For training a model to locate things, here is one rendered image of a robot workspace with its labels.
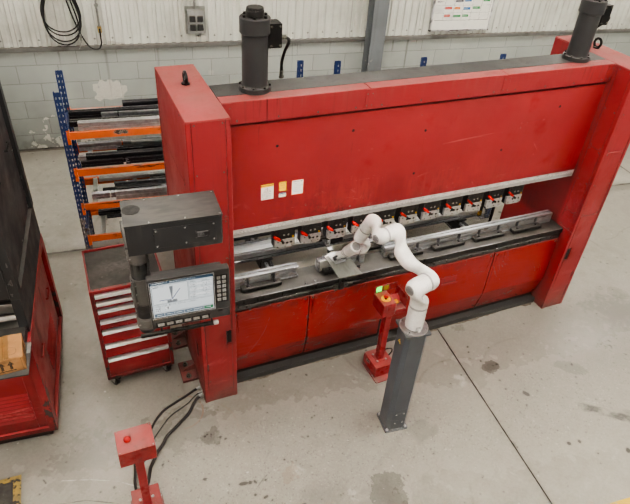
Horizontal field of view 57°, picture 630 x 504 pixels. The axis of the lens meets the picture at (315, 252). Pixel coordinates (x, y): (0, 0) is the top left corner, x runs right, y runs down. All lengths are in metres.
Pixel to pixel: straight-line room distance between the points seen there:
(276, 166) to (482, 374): 2.54
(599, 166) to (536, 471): 2.40
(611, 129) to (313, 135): 2.42
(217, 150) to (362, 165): 1.13
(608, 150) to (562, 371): 1.86
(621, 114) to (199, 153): 3.20
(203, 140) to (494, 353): 3.24
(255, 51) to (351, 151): 0.94
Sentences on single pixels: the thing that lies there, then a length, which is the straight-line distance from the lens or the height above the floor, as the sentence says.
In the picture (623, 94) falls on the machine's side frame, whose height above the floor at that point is 2.12.
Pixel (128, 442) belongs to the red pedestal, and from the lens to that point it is 3.54.
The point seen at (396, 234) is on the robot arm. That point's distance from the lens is 3.71.
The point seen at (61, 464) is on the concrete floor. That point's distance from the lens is 4.55.
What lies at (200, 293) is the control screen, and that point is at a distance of 3.34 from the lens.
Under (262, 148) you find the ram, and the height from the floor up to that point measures 1.98.
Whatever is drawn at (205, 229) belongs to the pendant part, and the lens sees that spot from 3.11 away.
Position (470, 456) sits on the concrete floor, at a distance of 4.61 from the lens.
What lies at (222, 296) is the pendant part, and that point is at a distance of 3.39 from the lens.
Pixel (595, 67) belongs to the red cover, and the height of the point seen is 2.29.
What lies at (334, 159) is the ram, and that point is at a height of 1.83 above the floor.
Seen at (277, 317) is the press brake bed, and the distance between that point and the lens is 4.38.
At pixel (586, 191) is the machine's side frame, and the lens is 5.31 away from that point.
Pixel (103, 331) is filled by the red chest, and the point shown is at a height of 0.63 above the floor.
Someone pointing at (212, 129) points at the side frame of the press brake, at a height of 2.24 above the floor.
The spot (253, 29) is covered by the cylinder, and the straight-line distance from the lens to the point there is 3.42.
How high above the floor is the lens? 3.64
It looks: 37 degrees down
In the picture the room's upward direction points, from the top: 5 degrees clockwise
